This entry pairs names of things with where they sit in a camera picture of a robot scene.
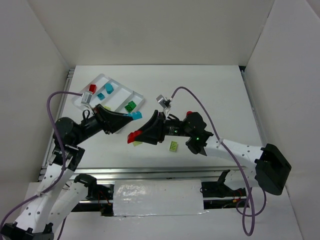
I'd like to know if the red stack lego brick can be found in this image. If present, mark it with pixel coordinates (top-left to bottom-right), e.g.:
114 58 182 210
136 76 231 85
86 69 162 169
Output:
127 130 143 144

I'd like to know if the yellow stack lego brick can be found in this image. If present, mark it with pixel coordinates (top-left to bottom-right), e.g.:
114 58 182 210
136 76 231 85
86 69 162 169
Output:
132 141 142 147

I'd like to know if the silver foil tape sheet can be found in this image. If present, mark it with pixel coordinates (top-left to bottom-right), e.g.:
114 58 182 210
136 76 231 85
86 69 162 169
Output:
113 179 205 217

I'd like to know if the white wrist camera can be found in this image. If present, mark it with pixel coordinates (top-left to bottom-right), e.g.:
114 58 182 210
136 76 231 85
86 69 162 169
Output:
156 95 172 117
80 91 93 110

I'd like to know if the white divided sorting tray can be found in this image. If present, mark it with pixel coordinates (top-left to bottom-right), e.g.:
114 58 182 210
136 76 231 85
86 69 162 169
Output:
79 74 145 114

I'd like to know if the small dark green lego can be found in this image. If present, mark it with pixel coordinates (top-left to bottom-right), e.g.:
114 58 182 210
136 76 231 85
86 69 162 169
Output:
124 100 137 113

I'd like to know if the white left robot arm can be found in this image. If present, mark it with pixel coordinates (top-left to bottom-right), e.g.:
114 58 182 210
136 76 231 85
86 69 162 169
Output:
0 104 133 240

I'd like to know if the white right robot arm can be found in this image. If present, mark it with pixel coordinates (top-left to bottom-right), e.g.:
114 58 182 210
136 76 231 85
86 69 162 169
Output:
127 110 292 196

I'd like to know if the blue stack lego brick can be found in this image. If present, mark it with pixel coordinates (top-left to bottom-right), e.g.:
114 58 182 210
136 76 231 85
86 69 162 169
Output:
127 111 143 121

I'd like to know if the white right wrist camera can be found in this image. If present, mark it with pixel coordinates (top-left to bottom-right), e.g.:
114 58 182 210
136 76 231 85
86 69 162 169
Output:
156 95 172 117

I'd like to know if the yellow green lego brick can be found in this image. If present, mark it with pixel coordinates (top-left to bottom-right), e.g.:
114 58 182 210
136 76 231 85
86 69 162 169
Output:
169 141 179 153

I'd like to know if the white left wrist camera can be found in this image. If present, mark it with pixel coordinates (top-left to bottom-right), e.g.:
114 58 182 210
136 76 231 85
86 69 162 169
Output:
80 91 93 110

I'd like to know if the aluminium front rail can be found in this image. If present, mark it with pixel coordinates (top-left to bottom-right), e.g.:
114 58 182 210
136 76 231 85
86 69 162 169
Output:
70 166 239 181

